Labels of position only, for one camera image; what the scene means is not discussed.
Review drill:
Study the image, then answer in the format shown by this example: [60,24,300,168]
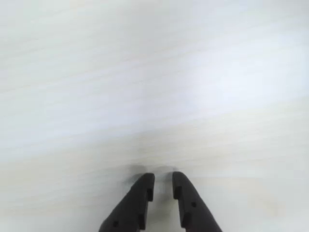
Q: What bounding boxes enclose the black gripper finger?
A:
[171,171,223,232]
[98,173,155,232]

